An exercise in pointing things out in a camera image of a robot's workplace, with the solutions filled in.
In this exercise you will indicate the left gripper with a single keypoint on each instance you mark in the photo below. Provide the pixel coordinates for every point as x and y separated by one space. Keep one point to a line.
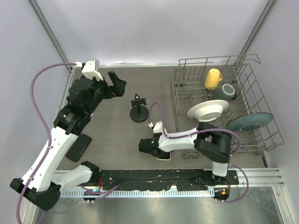
117 90

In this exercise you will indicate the black round-base phone stand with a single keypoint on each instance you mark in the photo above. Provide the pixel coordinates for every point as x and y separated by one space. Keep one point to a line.
139 112

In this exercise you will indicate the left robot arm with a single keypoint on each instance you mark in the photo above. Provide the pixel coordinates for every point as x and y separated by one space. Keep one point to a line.
38 185

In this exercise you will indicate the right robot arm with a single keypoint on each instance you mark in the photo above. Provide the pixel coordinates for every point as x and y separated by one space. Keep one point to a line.
212 142

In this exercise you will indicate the black phone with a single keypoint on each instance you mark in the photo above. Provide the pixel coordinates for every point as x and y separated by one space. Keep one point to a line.
78 147

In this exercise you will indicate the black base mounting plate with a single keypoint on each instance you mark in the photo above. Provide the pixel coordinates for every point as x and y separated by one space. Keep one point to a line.
160 179

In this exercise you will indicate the white bowl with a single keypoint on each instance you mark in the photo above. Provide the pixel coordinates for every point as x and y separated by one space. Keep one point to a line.
208 111

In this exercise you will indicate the dark green mug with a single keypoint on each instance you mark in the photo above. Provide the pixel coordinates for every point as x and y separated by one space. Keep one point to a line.
225 92

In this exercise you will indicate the yellow mug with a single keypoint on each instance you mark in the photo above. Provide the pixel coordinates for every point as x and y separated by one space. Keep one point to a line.
213 79

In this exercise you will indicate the blue-green plate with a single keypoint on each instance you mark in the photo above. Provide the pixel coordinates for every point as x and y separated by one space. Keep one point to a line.
250 122

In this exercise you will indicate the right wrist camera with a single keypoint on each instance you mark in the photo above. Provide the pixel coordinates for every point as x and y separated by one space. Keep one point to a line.
157 127

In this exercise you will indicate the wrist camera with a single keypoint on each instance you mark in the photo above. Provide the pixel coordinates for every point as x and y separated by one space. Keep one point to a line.
90 69
157 127

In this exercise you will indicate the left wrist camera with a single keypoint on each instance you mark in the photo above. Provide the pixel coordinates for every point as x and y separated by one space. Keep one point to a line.
90 69

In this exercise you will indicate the white slotted cable duct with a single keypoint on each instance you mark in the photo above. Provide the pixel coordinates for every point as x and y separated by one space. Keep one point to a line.
173 192

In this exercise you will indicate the metal wire dish rack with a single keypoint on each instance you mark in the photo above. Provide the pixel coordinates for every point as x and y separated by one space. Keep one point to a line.
188 90

